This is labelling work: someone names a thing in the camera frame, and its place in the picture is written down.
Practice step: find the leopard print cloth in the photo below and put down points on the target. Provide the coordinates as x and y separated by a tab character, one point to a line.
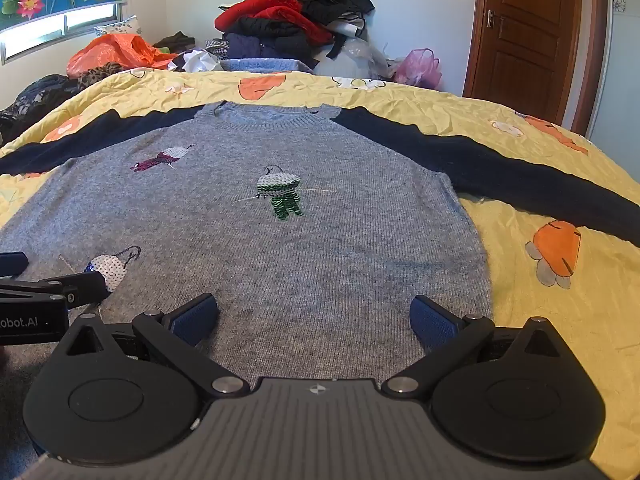
100	75

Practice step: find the brown wooden door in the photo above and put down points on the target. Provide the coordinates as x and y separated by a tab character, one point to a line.
525	35

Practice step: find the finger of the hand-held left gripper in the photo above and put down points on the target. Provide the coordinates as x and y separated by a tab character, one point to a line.
10	264
75	289

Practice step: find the window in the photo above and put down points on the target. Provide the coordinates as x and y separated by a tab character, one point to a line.
75	19

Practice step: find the pile of dark and red clothes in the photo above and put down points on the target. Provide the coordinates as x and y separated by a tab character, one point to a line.
280	35

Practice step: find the pink plastic bag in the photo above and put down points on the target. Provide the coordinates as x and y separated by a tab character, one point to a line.
420	67

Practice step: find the olive dark cloth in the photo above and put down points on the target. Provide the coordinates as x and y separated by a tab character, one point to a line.
174	41

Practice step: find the white floral pillow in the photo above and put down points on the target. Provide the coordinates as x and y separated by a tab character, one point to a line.
122	27

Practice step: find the light blue folded blanket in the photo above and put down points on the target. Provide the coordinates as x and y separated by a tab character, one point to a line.
265	65

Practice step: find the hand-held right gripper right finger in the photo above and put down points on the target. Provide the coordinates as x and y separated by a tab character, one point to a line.
430	321

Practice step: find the grey sweater with navy sleeves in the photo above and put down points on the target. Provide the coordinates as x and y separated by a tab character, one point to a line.
300	260

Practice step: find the clear plastic bag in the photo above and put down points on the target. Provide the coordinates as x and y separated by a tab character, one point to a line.
355	57

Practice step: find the orange plastic bag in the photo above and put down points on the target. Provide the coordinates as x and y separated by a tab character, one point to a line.
115	52

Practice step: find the dark floral cloth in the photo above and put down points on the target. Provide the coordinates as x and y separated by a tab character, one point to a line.
35	100

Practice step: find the yellow printed quilt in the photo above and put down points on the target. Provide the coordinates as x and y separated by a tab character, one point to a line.
600	320

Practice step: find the white crumpled cloth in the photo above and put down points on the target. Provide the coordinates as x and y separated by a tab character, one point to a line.
200	62

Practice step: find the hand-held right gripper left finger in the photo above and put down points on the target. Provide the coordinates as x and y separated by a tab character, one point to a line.
196	317

